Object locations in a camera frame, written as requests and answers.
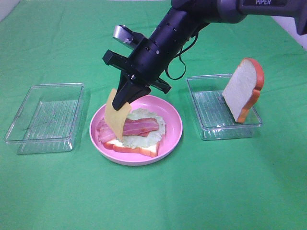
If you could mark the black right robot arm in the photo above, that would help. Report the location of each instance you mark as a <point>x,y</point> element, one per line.
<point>186,18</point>

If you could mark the clear plastic tray left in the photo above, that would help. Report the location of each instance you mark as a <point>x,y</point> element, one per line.
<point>48,119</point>

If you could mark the toy bread slice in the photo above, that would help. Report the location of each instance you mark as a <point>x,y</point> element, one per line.
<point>243,88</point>
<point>117,146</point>

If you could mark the pink plate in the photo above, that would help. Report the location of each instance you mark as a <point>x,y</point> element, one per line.
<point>174,128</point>

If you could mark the clear plastic tray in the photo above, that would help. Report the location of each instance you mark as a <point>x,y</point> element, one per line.
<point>212,116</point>
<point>48,119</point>

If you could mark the toy cheese slice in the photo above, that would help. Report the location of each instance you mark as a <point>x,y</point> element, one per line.
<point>115,119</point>

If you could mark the toy lettuce leaf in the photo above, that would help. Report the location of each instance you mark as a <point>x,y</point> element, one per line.
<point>153,137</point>

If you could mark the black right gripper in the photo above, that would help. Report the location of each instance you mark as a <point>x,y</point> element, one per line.
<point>146,62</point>

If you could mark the clear plastic tray right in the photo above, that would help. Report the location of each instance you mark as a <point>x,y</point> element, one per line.
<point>212,116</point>

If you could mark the toy bacon strip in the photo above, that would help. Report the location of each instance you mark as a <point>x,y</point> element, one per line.
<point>143,124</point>
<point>102,124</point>

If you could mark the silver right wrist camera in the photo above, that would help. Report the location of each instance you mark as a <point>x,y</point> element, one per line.
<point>127,37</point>

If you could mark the green tablecloth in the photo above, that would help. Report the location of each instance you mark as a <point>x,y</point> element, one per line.
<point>257,183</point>

